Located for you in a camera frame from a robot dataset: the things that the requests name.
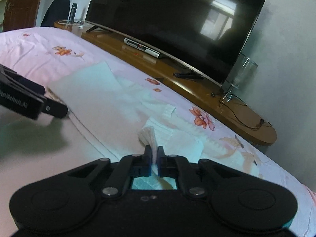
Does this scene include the pink floral bed sheet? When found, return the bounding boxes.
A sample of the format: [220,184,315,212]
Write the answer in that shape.
[1,27,315,236]

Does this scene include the black remote control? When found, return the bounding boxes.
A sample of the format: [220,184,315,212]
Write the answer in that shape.
[173,72,204,80]

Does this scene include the clear glass table lamp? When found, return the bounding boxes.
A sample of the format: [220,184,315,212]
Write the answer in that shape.
[220,53,258,104]

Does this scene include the large black flat television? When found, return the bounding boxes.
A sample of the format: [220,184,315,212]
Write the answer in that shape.
[86,0,265,85]

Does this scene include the dark tall bottle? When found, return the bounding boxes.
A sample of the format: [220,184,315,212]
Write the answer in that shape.
[69,3,78,24]

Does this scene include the black lamp cable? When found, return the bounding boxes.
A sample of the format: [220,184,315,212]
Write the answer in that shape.
[210,91,272,130]

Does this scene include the clear drinking glass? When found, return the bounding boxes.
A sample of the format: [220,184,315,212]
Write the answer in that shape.
[77,20,85,29]

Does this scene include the silver set-top box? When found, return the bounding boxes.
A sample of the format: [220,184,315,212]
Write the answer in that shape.
[124,38,161,58]

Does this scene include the brown wooden tv cabinet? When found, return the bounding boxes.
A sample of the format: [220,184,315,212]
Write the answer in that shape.
[54,21,277,146]

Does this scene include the white knitted small garment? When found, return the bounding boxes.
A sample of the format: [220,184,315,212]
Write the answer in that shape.
[48,62,259,177]

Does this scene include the brown wooden door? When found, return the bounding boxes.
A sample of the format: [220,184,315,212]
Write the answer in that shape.
[3,0,40,32]

